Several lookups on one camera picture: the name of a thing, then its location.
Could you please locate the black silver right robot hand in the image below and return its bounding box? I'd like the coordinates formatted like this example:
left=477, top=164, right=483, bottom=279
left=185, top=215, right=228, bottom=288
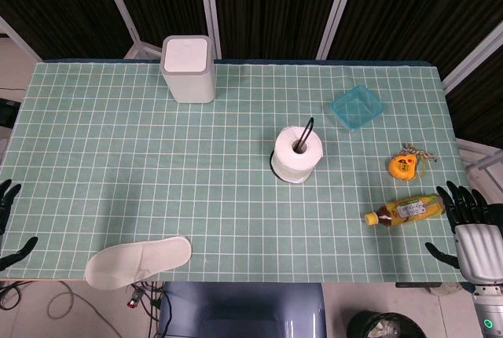
left=424, top=180, right=503, bottom=285

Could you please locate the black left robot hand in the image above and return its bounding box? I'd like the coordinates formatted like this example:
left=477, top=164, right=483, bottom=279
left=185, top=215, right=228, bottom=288
left=0, top=178, right=39, bottom=273

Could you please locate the white toilet paper roll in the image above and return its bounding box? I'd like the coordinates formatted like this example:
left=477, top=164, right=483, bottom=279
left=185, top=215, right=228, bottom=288
left=272, top=126, right=325, bottom=186

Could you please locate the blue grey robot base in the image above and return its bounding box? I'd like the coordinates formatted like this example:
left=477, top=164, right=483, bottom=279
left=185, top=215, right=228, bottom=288
left=156, top=281, right=328, bottom=338

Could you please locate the green grid tablecloth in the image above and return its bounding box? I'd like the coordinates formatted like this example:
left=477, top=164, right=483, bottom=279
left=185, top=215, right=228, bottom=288
left=0, top=58, right=471, bottom=285

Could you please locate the black metal ring stand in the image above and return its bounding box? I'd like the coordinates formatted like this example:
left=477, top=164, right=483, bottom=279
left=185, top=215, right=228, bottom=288
left=270, top=116, right=316, bottom=184

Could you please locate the yellow tea bottle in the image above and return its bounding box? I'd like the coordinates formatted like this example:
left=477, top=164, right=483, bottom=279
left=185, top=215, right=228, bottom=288
left=363, top=193, right=446, bottom=228

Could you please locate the black box on floor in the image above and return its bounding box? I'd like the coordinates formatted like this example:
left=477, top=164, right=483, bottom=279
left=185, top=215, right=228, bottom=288
left=0, top=97, right=20, bottom=128

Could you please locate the yellow tape measure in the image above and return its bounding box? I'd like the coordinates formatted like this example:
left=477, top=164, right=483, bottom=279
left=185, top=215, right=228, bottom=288
left=387, top=143, right=438, bottom=182

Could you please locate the black waste basket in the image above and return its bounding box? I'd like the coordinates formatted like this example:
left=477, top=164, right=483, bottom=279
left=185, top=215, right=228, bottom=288
left=347, top=309, right=428, bottom=338

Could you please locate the white disposable slipper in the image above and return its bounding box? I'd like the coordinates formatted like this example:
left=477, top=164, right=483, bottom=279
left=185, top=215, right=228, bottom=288
left=83, top=235, right=193, bottom=291

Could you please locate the red lit power plug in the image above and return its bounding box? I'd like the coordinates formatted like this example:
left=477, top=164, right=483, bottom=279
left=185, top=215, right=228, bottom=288
left=125, top=285, right=145, bottom=310

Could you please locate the clear container blue lid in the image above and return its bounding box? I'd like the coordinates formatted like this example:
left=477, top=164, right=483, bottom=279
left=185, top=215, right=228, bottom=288
left=329, top=85, right=385, bottom=132

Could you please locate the white square trash bin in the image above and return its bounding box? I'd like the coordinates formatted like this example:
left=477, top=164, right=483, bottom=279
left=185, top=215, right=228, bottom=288
left=159, top=35, right=217, bottom=105

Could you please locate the black floor cable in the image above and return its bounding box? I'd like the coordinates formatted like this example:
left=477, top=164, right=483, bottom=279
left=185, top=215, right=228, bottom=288
left=0, top=281, right=36, bottom=312

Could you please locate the grey floor cable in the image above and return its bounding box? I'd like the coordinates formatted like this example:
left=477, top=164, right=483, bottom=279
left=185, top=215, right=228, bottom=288
left=46, top=289, right=127, bottom=338

